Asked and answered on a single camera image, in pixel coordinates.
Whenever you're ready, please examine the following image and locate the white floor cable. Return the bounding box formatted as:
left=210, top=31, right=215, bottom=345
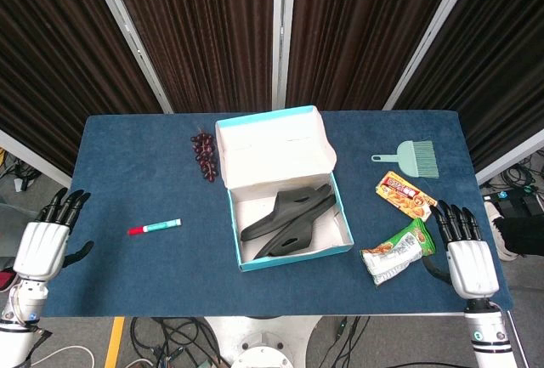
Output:
left=25, top=344, right=95, bottom=368

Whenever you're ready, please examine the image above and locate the yellow floor tape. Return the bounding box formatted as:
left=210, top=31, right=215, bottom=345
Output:
left=104, top=316, right=127, bottom=368

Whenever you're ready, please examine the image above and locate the grey aluminium partition post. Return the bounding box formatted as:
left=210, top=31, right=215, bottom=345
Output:
left=382, top=0, right=475, bottom=110
left=0, top=129, right=72, bottom=189
left=475, top=127, right=544, bottom=184
left=271, top=0, right=298, bottom=110
left=84, top=0, right=173, bottom=114

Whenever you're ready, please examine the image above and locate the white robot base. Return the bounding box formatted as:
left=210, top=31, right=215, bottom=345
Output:
left=203, top=315, right=324, bottom=368

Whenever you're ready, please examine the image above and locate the white sneaker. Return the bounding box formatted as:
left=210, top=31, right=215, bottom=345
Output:
left=483, top=200, right=518, bottom=262

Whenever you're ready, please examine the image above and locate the green white snack bag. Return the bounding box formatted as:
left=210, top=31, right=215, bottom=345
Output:
left=360, top=218, right=438, bottom=287

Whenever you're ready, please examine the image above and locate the red green marker pen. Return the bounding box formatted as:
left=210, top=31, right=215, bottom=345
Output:
left=127, top=218, right=183, bottom=236

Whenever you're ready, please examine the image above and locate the blue table cloth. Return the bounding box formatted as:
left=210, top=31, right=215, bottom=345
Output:
left=41, top=109, right=514, bottom=319

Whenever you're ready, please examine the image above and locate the dark brown curtain panel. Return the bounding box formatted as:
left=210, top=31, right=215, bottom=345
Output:
left=0, top=0, right=165, bottom=173
left=394, top=0, right=544, bottom=172
left=286, top=0, right=464, bottom=110
left=105, top=0, right=277, bottom=114

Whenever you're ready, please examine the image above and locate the dark red grape bunch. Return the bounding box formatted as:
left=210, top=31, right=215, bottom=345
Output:
left=190, top=132, right=220, bottom=183

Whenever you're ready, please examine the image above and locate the orange snack packet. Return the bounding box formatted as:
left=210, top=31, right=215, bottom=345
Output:
left=375, top=171, right=439, bottom=221

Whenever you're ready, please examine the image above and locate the black trouser leg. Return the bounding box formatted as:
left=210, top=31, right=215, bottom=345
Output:
left=495, top=216, right=544, bottom=258

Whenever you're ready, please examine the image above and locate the black rubber slipper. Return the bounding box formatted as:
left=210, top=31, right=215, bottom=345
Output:
left=254, top=204, right=339, bottom=258
left=240, top=184, right=337, bottom=242

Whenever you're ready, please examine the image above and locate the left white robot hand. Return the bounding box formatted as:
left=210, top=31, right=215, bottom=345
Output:
left=12, top=188, right=95, bottom=282

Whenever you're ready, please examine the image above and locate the mint green hand brush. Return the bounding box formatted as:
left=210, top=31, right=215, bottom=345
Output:
left=371, top=139, right=440, bottom=179

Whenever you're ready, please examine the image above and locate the teal cardboard shoe box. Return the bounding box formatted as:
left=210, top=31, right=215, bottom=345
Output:
left=214, top=105, right=355, bottom=274

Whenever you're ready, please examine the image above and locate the black floor cable bundle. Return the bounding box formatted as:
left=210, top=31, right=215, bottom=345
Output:
left=129, top=316, right=230, bottom=368

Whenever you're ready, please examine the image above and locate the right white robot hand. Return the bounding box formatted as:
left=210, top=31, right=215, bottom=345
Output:
left=420, top=200, right=501, bottom=300

